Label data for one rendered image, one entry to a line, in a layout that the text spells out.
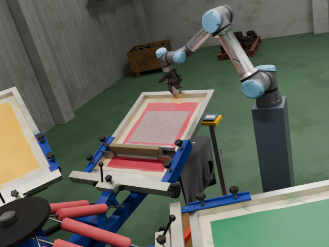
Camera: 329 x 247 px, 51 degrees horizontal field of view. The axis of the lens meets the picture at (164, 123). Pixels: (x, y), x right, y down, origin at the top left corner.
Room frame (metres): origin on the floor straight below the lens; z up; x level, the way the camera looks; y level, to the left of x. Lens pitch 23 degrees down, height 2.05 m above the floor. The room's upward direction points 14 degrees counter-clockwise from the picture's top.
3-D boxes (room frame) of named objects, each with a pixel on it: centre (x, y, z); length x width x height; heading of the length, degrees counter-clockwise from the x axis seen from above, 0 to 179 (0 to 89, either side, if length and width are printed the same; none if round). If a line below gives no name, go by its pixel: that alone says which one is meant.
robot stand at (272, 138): (1.86, -0.64, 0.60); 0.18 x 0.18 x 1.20; 61
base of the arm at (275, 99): (1.86, -0.64, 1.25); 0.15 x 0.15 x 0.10
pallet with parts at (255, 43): (7.67, -2.11, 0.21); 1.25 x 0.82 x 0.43; 151
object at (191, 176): (1.94, -0.11, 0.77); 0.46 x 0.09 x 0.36; 145
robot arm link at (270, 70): (1.86, -0.63, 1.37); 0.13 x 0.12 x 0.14; 136
